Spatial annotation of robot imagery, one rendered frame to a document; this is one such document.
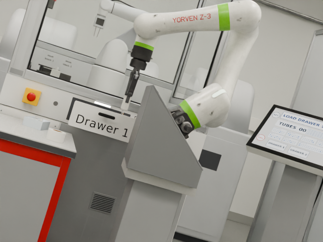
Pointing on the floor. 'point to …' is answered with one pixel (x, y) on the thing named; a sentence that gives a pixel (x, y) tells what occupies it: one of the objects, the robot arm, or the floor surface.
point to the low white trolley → (30, 179)
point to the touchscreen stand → (291, 206)
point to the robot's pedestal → (147, 208)
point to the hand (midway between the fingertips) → (126, 102)
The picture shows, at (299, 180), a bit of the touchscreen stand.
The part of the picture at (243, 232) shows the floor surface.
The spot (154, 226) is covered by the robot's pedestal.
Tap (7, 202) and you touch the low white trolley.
